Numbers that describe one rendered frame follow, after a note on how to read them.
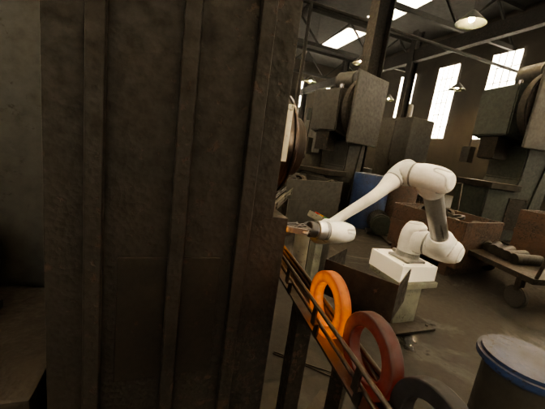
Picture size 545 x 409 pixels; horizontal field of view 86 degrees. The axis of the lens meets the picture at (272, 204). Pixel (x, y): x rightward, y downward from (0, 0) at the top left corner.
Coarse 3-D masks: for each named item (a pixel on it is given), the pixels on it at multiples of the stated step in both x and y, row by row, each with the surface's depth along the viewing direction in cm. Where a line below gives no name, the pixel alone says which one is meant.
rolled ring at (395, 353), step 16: (352, 320) 71; (368, 320) 65; (384, 320) 64; (352, 336) 72; (384, 336) 60; (384, 352) 59; (400, 352) 59; (352, 368) 69; (384, 368) 59; (400, 368) 58; (384, 384) 59
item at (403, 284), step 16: (336, 256) 116; (352, 272) 103; (352, 288) 104; (368, 288) 100; (384, 288) 97; (400, 288) 98; (352, 304) 104; (368, 304) 101; (384, 304) 97; (400, 304) 107; (336, 384) 119; (320, 400) 132; (336, 400) 119
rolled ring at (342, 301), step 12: (324, 276) 82; (336, 276) 80; (312, 288) 89; (336, 288) 76; (336, 300) 76; (348, 300) 75; (324, 312) 87; (336, 312) 76; (348, 312) 74; (324, 324) 82; (336, 324) 75; (324, 336) 80
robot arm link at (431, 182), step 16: (416, 176) 149; (432, 176) 144; (448, 176) 141; (432, 192) 147; (432, 208) 159; (432, 224) 168; (432, 240) 179; (448, 240) 175; (432, 256) 186; (448, 256) 177
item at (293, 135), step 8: (296, 112) 122; (296, 120) 120; (296, 128) 120; (296, 136) 120; (296, 144) 120; (288, 152) 121; (288, 160) 123; (280, 168) 124; (288, 168) 125; (280, 176) 127; (288, 176) 127; (280, 184) 132
